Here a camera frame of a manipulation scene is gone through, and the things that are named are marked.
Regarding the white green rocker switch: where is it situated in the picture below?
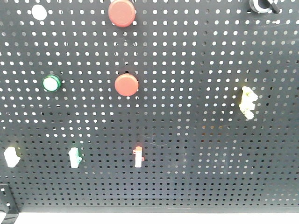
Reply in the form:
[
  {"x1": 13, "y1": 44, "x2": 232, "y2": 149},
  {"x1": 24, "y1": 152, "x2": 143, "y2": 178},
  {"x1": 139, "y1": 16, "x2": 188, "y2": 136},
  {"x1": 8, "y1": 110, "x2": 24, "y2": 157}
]
[{"x1": 68, "y1": 147, "x2": 82, "y2": 168}]

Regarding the white red rocker switch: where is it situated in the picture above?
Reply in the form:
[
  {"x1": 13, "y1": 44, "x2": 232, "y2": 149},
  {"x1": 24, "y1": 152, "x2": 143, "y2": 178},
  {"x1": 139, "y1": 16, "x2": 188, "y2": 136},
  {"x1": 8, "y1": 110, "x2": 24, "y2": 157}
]
[{"x1": 133, "y1": 146, "x2": 144, "y2": 168}]

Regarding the red mushroom button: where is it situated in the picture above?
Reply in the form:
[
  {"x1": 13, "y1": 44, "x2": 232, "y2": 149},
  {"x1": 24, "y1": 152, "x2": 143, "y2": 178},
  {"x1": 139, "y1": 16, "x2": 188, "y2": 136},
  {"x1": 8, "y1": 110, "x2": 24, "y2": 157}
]
[
  {"x1": 114, "y1": 74, "x2": 139, "y2": 97},
  {"x1": 108, "y1": 0, "x2": 135, "y2": 28}
]

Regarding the green round push button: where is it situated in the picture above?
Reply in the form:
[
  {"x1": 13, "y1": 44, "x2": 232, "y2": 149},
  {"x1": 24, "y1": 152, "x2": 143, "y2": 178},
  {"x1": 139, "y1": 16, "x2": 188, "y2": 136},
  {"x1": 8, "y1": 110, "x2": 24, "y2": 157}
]
[{"x1": 42, "y1": 74, "x2": 62, "y2": 92}]

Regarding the black rotary selector switch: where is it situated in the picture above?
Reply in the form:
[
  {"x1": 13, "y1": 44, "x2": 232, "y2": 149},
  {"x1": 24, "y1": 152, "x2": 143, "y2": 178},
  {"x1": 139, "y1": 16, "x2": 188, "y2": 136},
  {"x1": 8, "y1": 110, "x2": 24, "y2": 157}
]
[{"x1": 249, "y1": 0, "x2": 280, "y2": 14}]

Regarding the white yellow rocker switch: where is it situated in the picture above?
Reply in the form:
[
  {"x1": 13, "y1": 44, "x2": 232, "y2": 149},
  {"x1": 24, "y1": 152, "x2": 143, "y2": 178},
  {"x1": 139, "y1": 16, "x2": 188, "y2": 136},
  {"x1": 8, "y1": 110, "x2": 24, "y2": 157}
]
[{"x1": 3, "y1": 147, "x2": 21, "y2": 168}]

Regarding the yellow toggle switch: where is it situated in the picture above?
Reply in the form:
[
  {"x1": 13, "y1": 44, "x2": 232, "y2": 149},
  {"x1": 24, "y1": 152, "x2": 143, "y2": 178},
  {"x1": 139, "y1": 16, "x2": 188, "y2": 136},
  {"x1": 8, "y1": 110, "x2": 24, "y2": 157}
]
[{"x1": 239, "y1": 86, "x2": 258, "y2": 120}]

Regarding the lower red mushroom button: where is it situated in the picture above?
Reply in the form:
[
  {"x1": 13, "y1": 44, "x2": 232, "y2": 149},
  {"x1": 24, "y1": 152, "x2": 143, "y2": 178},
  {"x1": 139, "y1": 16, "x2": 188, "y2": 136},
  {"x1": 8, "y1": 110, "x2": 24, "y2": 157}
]
[{"x1": 114, "y1": 74, "x2": 139, "y2": 97}]

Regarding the white standing desk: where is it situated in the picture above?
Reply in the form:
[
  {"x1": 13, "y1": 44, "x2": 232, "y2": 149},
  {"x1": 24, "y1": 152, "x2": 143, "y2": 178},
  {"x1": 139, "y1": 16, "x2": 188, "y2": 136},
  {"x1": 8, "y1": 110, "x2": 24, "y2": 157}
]
[{"x1": 16, "y1": 212, "x2": 299, "y2": 224}]

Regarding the black perforated pegboard panel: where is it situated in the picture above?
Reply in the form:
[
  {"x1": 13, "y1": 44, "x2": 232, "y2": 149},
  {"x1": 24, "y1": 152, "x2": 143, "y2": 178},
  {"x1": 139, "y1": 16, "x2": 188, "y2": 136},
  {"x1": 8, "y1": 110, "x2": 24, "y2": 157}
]
[{"x1": 0, "y1": 0, "x2": 299, "y2": 212}]

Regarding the upper red mushroom button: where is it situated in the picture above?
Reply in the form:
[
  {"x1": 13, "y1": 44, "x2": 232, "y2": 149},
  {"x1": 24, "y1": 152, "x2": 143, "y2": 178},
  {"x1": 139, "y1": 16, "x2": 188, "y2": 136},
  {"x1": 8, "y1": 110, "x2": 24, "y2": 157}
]
[{"x1": 108, "y1": 0, "x2": 135, "y2": 28}]

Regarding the left black clamp bracket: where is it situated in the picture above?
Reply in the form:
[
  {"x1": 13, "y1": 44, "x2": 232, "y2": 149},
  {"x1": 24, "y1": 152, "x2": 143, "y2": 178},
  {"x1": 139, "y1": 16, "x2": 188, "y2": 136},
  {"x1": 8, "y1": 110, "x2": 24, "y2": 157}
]
[{"x1": 0, "y1": 183, "x2": 19, "y2": 224}]

